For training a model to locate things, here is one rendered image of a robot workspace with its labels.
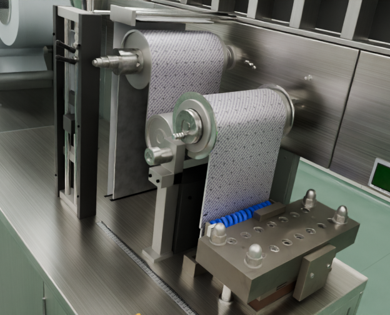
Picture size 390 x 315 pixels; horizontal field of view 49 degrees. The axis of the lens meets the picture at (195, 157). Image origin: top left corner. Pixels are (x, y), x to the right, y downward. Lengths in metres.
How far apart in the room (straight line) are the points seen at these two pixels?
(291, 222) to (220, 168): 0.24
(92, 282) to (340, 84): 0.73
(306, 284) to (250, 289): 0.18
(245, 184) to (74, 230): 0.47
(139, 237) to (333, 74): 0.64
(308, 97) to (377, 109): 0.18
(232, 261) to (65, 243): 0.45
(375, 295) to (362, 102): 1.83
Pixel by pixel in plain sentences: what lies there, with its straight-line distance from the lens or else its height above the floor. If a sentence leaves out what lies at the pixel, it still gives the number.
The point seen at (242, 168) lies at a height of 1.15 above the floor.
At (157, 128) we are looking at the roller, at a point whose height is 1.20.
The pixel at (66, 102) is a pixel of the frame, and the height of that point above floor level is 1.20.
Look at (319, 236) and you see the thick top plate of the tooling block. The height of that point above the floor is 1.03.
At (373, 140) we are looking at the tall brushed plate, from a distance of 1.05.
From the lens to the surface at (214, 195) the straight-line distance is 0.97.
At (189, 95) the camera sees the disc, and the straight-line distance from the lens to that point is 0.93.
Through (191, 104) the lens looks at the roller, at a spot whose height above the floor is 1.30.
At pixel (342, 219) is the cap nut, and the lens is 1.12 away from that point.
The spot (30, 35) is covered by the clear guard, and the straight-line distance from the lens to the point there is 1.76.
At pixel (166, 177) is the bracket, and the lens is 0.96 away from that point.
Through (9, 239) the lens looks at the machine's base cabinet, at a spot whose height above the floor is 0.77.
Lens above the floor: 1.56
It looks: 23 degrees down
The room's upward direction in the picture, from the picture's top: 7 degrees clockwise
